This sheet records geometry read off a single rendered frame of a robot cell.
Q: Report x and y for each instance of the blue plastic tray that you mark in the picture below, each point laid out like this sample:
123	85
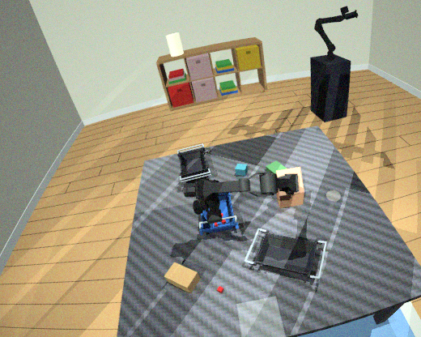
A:
226	209

